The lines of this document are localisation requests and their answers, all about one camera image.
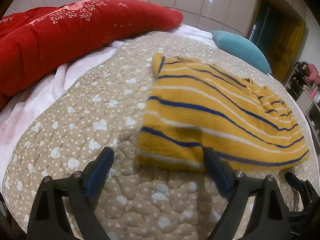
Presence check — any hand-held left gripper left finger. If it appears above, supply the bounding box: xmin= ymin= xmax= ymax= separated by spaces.
xmin=26 ymin=146 xmax=115 ymax=240

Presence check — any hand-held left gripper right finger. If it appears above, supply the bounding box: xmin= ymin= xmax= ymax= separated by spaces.
xmin=204 ymin=147 xmax=292 ymax=240

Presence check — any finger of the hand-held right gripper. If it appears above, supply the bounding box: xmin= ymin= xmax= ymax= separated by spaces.
xmin=284 ymin=172 xmax=316 ymax=207

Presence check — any yellow striped knit sweater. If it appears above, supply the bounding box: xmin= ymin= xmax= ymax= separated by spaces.
xmin=136 ymin=52 xmax=310 ymax=173

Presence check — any beige dotted quilted bedspread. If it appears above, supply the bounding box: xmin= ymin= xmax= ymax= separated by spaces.
xmin=1 ymin=31 xmax=313 ymax=240

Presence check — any cluttered shelf rack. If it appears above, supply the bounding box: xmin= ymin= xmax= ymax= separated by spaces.
xmin=286 ymin=61 xmax=320 ymax=133

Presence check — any white pink sheet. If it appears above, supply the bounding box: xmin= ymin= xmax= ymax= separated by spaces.
xmin=0 ymin=24 xmax=218 ymax=153

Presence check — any teal pillow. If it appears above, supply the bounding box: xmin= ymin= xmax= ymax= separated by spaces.
xmin=211 ymin=30 xmax=272 ymax=75

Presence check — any brown wooden door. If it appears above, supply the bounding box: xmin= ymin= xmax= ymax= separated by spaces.
xmin=270 ymin=20 xmax=307 ymax=80

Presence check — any red floral blanket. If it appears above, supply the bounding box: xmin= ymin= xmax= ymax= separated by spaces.
xmin=0 ymin=0 xmax=184 ymax=110

